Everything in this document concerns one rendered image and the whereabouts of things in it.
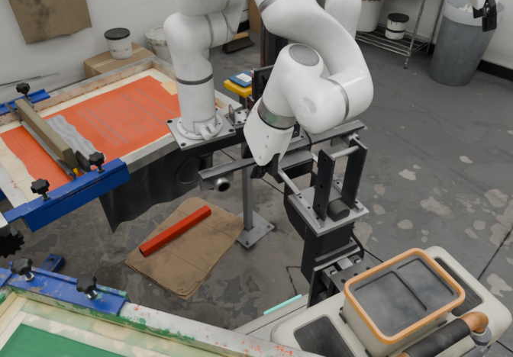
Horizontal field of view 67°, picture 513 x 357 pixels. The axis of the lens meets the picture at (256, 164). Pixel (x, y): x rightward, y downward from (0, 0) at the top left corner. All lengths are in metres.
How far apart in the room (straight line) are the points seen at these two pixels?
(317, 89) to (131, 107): 1.09
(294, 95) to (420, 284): 0.55
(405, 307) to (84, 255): 1.82
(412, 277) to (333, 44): 0.56
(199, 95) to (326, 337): 0.64
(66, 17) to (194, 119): 2.53
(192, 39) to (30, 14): 2.54
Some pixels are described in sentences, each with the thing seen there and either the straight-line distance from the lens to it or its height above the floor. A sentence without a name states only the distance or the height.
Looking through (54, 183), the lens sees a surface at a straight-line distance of 1.32.
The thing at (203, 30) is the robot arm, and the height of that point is 1.42.
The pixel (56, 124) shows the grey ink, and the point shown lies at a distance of 1.56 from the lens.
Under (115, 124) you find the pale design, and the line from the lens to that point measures 1.49.
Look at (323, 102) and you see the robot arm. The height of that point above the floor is 1.47.
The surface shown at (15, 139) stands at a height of 0.96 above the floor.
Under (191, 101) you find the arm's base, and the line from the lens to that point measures 1.00.
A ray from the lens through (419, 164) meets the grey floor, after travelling 2.91.
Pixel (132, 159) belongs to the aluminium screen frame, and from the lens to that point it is 1.26.
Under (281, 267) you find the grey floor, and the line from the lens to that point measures 2.14.
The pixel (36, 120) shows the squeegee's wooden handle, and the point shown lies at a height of 1.06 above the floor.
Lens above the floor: 1.77
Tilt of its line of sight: 41 degrees down
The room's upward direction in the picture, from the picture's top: straight up
